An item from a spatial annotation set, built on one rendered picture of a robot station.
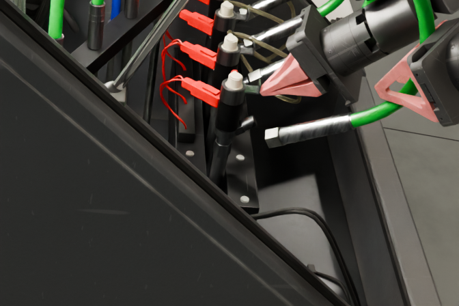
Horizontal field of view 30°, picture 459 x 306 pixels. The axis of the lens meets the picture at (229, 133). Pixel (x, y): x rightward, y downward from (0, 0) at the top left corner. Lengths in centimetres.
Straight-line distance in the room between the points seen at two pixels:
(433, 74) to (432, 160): 215
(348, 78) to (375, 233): 28
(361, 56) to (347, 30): 3
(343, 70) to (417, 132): 209
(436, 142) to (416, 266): 194
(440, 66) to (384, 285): 42
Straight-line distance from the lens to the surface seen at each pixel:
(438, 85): 74
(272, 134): 88
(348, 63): 91
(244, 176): 106
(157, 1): 114
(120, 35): 106
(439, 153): 293
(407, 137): 295
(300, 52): 90
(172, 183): 59
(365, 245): 118
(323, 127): 86
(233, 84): 96
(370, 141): 123
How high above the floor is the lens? 165
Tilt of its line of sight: 37 degrees down
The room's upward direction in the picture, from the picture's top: 11 degrees clockwise
